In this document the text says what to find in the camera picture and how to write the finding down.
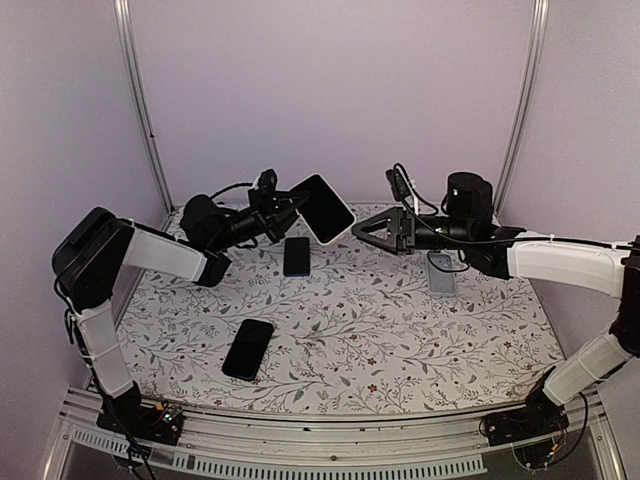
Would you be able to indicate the front aluminium rail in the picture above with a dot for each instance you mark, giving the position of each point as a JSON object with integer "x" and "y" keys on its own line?
{"x": 219, "y": 443}

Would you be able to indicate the right aluminium frame post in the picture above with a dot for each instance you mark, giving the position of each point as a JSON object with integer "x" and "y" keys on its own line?
{"x": 531, "y": 69}

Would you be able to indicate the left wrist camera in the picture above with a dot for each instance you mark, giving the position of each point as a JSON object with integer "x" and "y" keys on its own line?
{"x": 265, "y": 184}

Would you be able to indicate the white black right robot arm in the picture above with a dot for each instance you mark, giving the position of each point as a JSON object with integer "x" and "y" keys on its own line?
{"x": 464, "y": 222}

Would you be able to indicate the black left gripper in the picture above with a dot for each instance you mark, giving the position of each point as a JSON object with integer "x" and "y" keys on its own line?
{"x": 272, "y": 214}

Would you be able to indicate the right arm base with board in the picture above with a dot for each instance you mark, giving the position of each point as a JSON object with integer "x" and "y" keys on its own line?
{"x": 534, "y": 419}

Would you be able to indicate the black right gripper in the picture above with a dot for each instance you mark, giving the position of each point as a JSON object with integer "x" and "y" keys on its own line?
{"x": 398, "y": 217}

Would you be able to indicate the black phone lying on table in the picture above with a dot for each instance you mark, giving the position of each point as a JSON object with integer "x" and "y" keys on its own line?
{"x": 247, "y": 350}

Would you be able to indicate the left arm base with board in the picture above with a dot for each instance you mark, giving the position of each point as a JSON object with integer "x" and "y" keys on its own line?
{"x": 161, "y": 423}

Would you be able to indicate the left aluminium frame post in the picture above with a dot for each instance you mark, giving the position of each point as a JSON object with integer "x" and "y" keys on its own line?
{"x": 126, "y": 35}

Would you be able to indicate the aluminium frame post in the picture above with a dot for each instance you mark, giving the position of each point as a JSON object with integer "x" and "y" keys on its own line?
{"x": 126, "y": 35}
{"x": 531, "y": 69}

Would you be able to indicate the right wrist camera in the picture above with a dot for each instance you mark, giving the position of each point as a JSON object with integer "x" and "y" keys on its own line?
{"x": 401, "y": 186}

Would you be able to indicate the light blue phone case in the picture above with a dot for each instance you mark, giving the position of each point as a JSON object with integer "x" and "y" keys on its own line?
{"x": 441, "y": 279}

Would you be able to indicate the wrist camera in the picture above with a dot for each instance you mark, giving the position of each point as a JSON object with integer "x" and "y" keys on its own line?
{"x": 401, "y": 186}
{"x": 265, "y": 184}

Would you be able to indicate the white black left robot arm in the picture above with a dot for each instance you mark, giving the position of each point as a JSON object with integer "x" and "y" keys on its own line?
{"x": 88, "y": 262}

